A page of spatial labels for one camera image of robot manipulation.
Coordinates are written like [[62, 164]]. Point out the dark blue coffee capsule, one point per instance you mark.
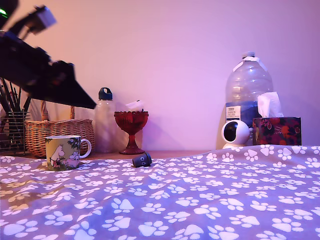
[[142, 160]]

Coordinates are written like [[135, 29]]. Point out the clear bottle with dark cap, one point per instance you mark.
[[105, 127]]

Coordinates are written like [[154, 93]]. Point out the cartoon print ceramic mug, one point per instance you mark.
[[63, 154]]

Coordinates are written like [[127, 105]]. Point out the white packet in goblet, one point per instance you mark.
[[134, 105]]

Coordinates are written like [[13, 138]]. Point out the red glass goblet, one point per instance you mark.
[[131, 122]]

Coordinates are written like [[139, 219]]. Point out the paw print blanket cloth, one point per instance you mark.
[[160, 195]]

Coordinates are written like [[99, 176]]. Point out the large clear water bottle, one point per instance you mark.
[[248, 82]]

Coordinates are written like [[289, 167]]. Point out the white tissue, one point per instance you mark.
[[269, 104]]

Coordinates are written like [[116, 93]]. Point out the floral tissue box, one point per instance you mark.
[[276, 131]]

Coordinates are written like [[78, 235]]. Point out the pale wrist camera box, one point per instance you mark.
[[43, 17]]

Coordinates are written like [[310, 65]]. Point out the small white round camera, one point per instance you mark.
[[238, 132]]

